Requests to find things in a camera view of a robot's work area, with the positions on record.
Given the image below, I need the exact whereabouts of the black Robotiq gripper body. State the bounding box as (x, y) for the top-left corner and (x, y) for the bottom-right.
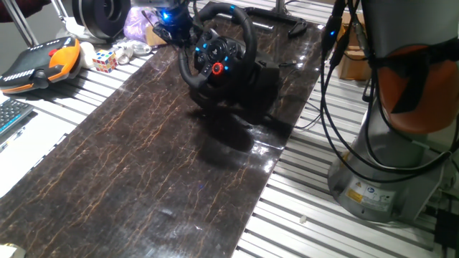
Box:
(152, 5), (195, 44)

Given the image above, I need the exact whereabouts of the black racing steering wheel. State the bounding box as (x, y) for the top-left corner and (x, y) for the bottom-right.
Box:
(177, 2), (283, 119)

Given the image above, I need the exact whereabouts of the dark red sleeved forearm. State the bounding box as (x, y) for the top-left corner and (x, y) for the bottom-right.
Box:
(0, 0), (51, 23)

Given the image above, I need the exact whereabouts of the yellow sponge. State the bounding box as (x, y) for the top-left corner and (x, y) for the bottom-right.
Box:
(145, 24), (168, 47)

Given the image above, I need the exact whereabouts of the purple plastic bag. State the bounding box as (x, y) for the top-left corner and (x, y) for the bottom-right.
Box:
(123, 6), (162, 44)

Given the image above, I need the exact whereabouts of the clear plastic wrapper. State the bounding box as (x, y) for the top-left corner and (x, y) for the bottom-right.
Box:
(113, 38), (153, 65)

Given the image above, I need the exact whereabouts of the Rubik's cube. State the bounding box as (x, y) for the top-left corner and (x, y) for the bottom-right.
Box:
(92, 49), (119, 74)

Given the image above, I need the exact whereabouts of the white round object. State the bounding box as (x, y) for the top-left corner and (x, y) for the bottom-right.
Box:
(79, 42), (96, 70)

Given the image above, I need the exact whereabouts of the black stand base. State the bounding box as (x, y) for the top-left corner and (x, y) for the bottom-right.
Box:
(245, 0), (309, 39)

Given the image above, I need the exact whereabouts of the dark wooden board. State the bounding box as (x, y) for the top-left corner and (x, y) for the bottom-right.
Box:
(0, 1), (326, 258)

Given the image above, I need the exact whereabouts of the black orange teach pendant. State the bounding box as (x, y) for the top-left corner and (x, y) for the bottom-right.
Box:
(0, 35), (82, 95)

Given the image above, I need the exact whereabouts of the open cardboard box with inserts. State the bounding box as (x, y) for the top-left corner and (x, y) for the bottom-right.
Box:
(336, 10), (372, 82)

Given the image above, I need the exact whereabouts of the black computer keyboard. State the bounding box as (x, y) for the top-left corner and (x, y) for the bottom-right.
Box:
(0, 98), (35, 137)

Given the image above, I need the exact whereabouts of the large white sheet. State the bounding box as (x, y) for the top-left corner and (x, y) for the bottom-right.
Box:
(0, 92), (78, 198)

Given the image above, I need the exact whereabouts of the white gold packet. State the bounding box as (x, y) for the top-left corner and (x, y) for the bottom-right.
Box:
(0, 243), (26, 258)

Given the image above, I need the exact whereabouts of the aluminium frame post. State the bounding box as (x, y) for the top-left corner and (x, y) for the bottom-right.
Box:
(1, 0), (39, 47)
(49, 0), (69, 22)

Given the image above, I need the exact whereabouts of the thin black wheel cable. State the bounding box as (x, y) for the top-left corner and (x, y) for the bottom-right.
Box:
(279, 60), (323, 130)

